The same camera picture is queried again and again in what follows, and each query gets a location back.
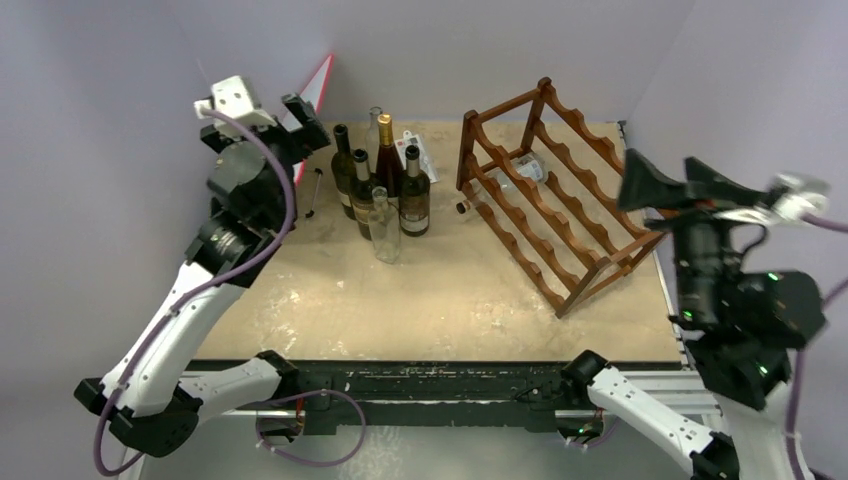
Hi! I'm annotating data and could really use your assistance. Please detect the dark green wine bottle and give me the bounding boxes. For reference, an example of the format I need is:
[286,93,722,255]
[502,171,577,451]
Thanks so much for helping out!
[331,124,356,220]

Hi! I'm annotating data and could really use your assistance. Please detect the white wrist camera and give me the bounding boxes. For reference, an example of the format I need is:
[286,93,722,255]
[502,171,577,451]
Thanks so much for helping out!
[193,75,278,131]
[712,172,831,227]

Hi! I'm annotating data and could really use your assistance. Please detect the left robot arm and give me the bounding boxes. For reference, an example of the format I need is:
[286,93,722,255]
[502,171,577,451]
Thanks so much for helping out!
[74,93,330,458]

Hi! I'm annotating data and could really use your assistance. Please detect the gold capped red wine bottle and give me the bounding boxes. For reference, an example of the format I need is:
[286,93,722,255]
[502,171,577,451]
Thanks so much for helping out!
[376,113,404,207]

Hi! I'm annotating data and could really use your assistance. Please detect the clear bottle in rack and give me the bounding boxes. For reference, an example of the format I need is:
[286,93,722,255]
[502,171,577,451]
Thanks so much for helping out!
[470,152,549,199]

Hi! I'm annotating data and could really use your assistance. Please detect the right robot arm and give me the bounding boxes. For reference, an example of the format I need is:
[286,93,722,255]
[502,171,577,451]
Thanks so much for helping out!
[561,148,830,479]

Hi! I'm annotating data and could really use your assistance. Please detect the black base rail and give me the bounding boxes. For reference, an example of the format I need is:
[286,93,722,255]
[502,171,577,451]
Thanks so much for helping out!
[178,359,704,437]

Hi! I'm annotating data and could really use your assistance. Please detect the white printed card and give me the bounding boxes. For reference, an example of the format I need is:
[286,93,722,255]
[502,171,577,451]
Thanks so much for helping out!
[393,130,440,183]

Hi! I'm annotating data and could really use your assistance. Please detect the wooden wine rack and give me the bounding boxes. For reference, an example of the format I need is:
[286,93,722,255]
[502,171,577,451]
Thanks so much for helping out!
[456,77,666,317]

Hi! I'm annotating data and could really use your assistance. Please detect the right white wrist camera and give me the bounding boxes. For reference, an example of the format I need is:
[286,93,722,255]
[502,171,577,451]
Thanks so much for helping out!
[712,172,831,227]

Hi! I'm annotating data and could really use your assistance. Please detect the red framed whiteboard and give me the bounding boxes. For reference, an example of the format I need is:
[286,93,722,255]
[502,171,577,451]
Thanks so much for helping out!
[278,54,335,187]

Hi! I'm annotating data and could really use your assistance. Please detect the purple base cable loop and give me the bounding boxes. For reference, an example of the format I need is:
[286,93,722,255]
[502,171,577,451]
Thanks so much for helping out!
[254,390,369,470]

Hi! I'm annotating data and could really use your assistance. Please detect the silver capped bottle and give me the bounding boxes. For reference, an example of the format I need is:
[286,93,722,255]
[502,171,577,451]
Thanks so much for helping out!
[399,145,430,237]
[349,149,379,240]

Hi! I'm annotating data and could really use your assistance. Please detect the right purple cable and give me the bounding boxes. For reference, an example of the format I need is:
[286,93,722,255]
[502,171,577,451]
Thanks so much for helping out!
[783,211,848,480]

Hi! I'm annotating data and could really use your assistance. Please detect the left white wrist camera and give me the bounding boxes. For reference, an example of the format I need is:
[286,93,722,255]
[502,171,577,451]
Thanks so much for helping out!
[193,75,278,131]

